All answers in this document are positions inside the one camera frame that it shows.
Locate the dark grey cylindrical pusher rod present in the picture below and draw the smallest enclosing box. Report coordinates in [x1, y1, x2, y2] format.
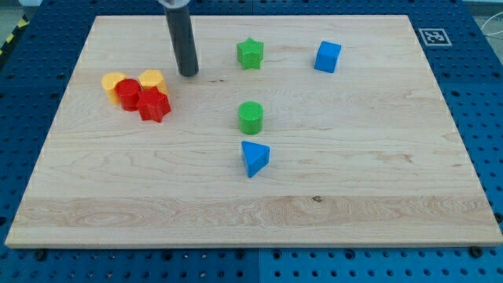
[164, 6, 199, 77]

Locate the silver rod mount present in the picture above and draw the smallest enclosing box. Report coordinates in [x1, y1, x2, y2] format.
[157, 0, 189, 9]

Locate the green star block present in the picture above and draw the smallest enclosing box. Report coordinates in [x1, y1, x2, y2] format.
[237, 38, 264, 70]

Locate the red star block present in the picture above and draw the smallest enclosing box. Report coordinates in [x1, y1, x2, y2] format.
[137, 86, 171, 123]

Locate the yellow hexagon block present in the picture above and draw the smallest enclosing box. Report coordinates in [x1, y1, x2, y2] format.
[138, 69, 169, 94]

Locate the red cylinder block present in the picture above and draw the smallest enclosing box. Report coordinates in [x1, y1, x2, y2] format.
[115, 79, 142, 112]

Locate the yellow rounded block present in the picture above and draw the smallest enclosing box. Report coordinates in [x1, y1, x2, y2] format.
[101, 72, 126, 105]

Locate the green cylinder block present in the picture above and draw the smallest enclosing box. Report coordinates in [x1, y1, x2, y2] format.
[238, 101, 264, 135]

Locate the blue cube block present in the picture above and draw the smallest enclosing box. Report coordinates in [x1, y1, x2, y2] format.
[314, 41, 342, 73]

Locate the blue triangle block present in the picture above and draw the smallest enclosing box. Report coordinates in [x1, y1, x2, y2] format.
[241, 141, 270, 178]

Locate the light wooden board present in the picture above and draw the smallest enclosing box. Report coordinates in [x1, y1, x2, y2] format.
[6, 15, 502, 248]

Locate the white fiducial marker tag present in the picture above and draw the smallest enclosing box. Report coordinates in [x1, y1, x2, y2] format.
[418, 28, 452, 46]

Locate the white cable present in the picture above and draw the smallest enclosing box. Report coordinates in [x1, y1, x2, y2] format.
[479, 10, 503, 40]

